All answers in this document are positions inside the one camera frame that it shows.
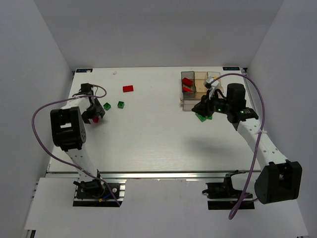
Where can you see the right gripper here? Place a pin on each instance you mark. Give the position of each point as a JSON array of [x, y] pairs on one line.
[[205, 104]]

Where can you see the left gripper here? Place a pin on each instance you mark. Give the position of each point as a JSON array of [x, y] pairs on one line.
[[95, 110]]

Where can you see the red long lego brick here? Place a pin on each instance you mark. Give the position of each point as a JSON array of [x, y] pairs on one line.
[[187, 82]]

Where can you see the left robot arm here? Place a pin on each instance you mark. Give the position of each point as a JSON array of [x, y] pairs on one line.
[[68, 129]]

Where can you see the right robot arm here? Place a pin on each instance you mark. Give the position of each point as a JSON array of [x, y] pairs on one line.
[[280, 178]]

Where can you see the green flat lego plate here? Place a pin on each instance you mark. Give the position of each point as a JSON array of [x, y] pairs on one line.
[[201, 118]]

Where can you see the green small lego cube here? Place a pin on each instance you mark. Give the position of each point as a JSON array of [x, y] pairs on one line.
[[107, 106]]

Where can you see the long clear tray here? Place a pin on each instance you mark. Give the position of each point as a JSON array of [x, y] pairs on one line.
[[188, 104]]

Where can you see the amber container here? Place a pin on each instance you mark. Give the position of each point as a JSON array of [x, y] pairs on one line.
[[200, 78]]

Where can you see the smoky grey container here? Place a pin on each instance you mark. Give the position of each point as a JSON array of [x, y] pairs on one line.
[[190, 75]]

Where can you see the clear container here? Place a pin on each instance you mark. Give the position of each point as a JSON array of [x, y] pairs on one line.
[[215, 75]]

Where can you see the left corner label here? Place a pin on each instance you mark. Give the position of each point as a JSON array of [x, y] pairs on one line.
[[84, 70]]

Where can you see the corner label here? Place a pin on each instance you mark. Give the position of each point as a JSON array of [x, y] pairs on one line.
[[84, 70], [231, 68]]

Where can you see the right corner label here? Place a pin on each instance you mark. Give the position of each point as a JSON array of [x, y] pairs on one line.
[[231, 68]]

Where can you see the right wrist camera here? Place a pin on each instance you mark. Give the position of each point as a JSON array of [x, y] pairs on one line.
[[211, 83]]

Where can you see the aluminium table rail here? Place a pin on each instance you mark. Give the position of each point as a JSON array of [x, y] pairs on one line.
[[145, 175]]

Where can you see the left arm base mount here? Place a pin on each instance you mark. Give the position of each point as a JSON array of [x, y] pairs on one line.
[[96, 194]]

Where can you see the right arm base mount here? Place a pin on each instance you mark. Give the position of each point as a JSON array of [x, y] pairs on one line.
[[222, 195]]

